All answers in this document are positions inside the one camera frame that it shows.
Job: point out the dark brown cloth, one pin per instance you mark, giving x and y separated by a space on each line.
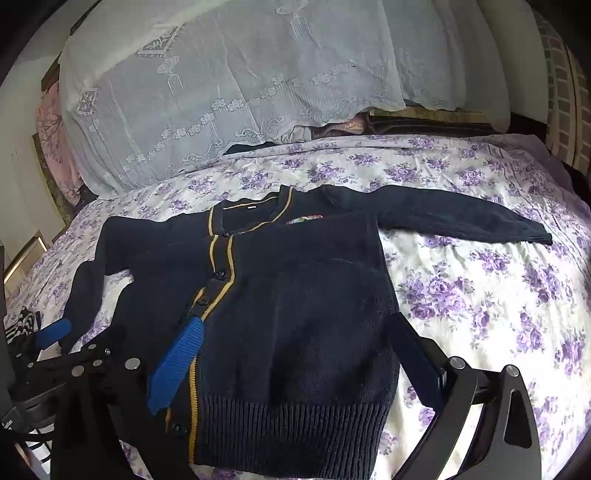
438 125

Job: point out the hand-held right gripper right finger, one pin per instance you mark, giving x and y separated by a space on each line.
418 364

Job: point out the white lace cloth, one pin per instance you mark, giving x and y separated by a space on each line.
231 78

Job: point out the black cloth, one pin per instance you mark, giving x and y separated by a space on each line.
249 146

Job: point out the purple floral bed sheet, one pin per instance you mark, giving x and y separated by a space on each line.
461 300

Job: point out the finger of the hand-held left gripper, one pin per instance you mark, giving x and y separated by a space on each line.
53 334
87 353

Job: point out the dark gold picture frame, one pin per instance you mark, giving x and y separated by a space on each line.
48 184

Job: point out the pink floral cloth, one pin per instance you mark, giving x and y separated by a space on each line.
53 138

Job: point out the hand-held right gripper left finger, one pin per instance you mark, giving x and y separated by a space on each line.
173 369

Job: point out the beige crumpled cloth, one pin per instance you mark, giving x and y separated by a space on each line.
353 123

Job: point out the light wooden frame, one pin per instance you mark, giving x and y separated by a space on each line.
27 251

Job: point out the navy knit cardigan sweater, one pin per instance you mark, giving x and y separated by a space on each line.
300 300

